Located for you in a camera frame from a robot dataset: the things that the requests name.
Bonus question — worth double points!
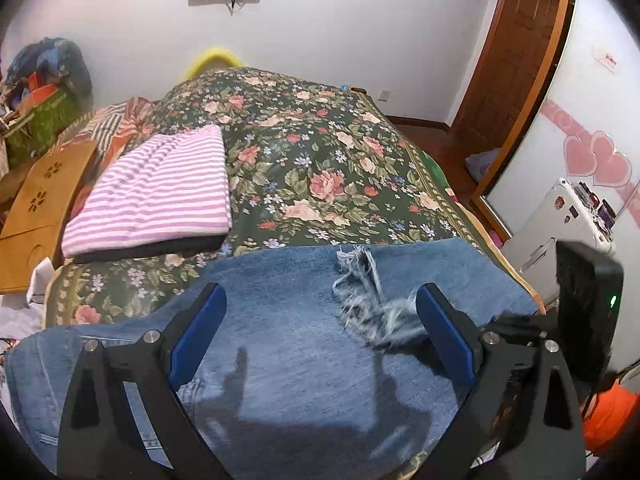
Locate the white wardrobe door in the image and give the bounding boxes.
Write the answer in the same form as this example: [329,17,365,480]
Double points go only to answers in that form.
[485,0,640,376]

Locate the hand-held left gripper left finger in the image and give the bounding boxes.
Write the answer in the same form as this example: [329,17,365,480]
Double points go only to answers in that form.
[56,282,236,480]

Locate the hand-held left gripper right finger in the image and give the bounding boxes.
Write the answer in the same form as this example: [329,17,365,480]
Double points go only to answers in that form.
[412,283,587,480]

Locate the floral bedspread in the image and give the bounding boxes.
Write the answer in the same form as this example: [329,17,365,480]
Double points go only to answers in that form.
[42,67,546,331]

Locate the orange cardboard box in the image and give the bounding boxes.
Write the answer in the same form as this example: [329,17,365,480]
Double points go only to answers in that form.
[25,82,68,103]

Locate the person's right forearm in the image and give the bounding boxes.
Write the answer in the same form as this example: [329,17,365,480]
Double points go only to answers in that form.
[580,357,640,456]

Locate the pink striped folded cloth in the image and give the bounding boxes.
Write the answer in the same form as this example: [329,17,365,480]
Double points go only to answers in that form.
[61,124,233,258]

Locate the blue denim pants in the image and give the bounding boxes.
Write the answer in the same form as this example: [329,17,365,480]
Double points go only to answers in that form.
[5,237,546,480]

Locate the white suitcase with stickers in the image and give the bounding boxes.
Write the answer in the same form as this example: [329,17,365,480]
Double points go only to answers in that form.
[500,177,618,311]

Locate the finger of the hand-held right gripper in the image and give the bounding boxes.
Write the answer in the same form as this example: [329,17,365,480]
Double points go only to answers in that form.
[492,310,558,346]

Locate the wooden lap desk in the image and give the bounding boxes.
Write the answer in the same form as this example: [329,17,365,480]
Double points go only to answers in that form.
[0,139,99,295]

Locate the pile of clothes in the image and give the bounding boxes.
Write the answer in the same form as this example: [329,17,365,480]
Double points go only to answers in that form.
[2,36,93,106]

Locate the striped patchwork quilt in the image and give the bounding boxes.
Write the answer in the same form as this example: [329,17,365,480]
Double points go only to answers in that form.
[55,96,166,161]

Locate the black folded cloth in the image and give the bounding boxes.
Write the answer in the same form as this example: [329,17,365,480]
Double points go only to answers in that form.
[72,232,228,265]

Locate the green storage box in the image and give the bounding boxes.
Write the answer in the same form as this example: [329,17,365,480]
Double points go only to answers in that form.
[2,87,83,168]

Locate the brown wooden door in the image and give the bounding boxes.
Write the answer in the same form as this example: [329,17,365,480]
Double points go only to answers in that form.
[450,0,581,206]

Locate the grey blue bag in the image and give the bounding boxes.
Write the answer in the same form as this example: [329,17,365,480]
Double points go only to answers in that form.
[465,149,503,183]

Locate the yellow foam tube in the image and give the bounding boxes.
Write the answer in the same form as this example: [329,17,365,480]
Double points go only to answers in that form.
[185,47,246,81]

